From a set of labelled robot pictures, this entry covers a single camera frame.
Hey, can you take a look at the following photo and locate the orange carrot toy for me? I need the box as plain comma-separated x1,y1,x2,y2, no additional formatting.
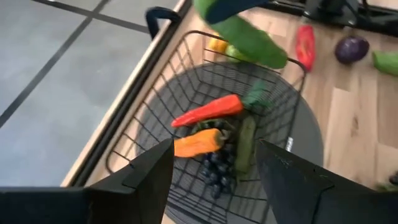
173,128,231,158

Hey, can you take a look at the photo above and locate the light green fruit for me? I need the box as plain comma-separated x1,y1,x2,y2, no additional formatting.
224,44,252,63

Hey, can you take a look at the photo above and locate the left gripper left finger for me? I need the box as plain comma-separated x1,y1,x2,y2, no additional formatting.
85,138,175,224

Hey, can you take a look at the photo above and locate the black frame bracket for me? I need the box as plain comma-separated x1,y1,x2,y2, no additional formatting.
145,6,183,40

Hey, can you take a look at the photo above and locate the black grape bunch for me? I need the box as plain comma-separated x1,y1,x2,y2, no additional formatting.
191,118,237,200

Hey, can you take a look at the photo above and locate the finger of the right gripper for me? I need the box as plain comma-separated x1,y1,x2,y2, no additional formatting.
205,0,271,25

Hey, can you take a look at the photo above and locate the yellow lemon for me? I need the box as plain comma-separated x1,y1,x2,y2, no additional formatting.
207,32,229,54

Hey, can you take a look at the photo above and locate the black wire basket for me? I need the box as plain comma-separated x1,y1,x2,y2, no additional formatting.
104,30,307,224

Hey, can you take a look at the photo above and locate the round grey mat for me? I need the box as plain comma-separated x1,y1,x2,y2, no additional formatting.
136,62,324,224

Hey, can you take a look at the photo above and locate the dark purple plum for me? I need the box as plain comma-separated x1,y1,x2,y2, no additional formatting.
334,35,371,65

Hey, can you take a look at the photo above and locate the red chili pepper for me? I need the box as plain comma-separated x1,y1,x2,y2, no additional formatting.
170,80,271,128

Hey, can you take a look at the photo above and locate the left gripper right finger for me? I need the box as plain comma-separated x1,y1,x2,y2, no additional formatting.
255,139,398,224

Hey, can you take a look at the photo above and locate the olive green cucumber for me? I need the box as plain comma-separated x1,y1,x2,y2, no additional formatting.
234,115,257,174

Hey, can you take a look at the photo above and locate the smooth green cucumber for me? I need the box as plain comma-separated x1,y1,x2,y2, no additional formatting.
192,0,289,70

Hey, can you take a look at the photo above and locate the bumpy green cucumber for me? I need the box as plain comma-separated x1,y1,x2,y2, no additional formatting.
371,49,398,78

